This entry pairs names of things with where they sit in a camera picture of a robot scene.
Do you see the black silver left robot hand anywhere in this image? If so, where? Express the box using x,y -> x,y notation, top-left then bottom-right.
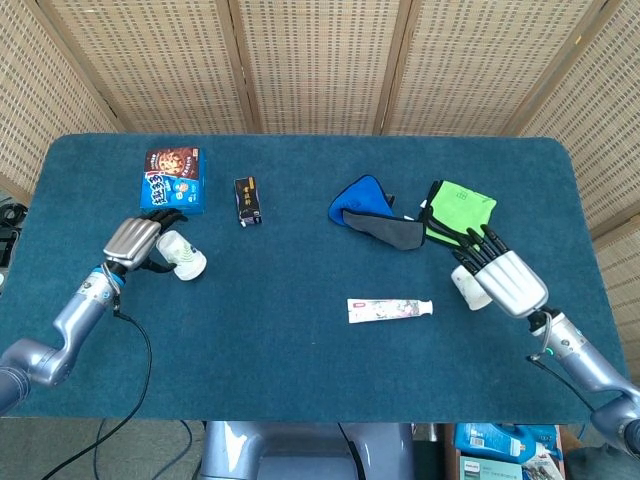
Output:
102,209 -> 190,275

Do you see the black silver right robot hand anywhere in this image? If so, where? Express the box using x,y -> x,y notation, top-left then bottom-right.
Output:
452,224 -> 550,319

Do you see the blue cookie box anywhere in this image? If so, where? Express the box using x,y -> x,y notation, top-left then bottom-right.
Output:
138,146 -> 208,217

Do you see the green cloth with black trim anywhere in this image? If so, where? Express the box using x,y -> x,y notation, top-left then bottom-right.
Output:
418,179 -> 498,253

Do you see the small black carton box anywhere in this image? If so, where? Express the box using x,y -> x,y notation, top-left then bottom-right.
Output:
233,176 -> 265,229

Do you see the white toothpaste tube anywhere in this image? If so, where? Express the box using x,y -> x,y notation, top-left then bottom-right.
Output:
346,297 -> 435,326

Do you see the blue detergent refill pouch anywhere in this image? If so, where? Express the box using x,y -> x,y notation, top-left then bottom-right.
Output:
453,422 -> 564,464

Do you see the blue and grey cloth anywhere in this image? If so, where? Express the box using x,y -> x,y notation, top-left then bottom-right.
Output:
327,174 -> 428,251

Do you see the teal Philips carton box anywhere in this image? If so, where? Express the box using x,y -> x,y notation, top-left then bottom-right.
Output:
458,453 -> 526,480

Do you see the woven bamboo folding screen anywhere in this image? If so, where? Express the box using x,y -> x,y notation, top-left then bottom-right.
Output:
0,0 -> 640,331

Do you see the silver-blue robot torso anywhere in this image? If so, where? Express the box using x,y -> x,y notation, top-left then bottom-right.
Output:
199,421 -> 416,480

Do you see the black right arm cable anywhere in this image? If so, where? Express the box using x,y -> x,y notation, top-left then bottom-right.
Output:
525,312 -> 604,419

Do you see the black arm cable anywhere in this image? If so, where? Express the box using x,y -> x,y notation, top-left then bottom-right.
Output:
525,312 -> 604,419
42,294 -> 154,480

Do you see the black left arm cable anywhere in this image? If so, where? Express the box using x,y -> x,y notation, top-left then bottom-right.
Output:
42,294 -> 154,480

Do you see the black equipment with cables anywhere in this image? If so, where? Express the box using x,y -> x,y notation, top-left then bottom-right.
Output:
0,202 -> 27,266

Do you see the black floor cable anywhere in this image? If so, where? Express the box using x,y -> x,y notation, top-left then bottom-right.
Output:
0,419 -> 194,480

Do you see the black torso cable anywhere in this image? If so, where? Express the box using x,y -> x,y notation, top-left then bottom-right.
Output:
337,422 -> 367,480

